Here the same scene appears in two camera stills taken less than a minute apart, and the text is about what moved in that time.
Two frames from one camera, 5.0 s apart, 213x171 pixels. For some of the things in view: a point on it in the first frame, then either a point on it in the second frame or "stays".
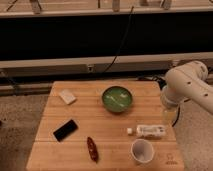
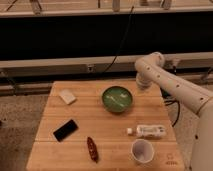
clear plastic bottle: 148,131 stays
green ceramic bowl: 117,98 stays
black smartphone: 65,130 stays
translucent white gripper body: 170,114 to 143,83
